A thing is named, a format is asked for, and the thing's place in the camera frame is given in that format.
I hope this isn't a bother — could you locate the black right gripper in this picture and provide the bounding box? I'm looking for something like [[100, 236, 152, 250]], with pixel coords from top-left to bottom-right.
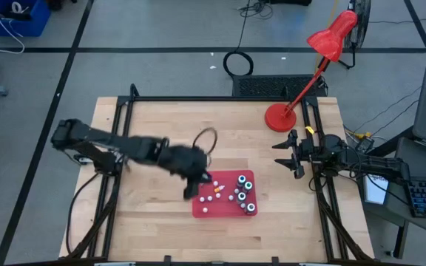
[[271, 128, 319, 180]]

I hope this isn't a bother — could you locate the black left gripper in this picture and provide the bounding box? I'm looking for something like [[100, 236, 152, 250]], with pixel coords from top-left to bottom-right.
[[157, 143, 214, 201]]

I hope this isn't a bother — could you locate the red desk lamp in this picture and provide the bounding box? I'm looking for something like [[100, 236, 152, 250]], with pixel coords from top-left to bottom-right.
[[264, 10, 359, 133]]

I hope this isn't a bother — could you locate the pink translucent plastic bin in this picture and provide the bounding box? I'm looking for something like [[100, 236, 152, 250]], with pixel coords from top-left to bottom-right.
[[191, 169, 259, 219]]

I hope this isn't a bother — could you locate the black perforated floor mat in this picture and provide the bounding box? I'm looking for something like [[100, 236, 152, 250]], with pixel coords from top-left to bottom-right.
[[231, 74, 329, 98]]

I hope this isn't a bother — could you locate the white printed paper sheet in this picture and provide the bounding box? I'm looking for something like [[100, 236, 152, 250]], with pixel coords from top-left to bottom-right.
[[363, 173, 390, 205]]

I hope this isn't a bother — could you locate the gray keyboard desk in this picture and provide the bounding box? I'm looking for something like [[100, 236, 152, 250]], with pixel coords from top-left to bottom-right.
[[360, 137, 426, 259]]

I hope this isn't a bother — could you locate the black floor fan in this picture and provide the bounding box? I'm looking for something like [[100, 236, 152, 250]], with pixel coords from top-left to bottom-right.
[[337, 0, 373, 70]]

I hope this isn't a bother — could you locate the blue plastic crate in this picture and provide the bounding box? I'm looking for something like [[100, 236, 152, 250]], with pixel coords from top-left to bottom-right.
[[0, 0, 53, 38]]

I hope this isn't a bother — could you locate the black left wrist cable loop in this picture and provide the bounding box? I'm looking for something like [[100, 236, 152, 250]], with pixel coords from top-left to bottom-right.
[[192, 126, 219, 158]]

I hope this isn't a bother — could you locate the yellow plug cord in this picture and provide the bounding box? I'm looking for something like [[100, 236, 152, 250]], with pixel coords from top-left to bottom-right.
[[344, 127, 375, 143]]

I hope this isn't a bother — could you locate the black metal table frame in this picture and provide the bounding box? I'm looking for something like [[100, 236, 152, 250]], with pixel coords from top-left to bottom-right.
[[64, 83, 375, 266]]

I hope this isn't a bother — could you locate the black coiled floor cable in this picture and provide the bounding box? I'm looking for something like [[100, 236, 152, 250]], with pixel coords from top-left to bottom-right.
[[222, 0, 255, 78]]

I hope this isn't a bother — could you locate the black left arm base cable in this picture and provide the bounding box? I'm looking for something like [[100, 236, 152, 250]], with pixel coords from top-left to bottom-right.
[[65, 171, 101, 256]]

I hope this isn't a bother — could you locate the tangled black cable bundle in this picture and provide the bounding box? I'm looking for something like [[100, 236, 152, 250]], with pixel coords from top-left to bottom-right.
[[236, 0, 274, 20]]

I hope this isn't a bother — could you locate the white floor cable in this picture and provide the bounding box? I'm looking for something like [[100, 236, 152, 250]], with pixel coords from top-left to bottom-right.
[[0, 0, 27, 55]]

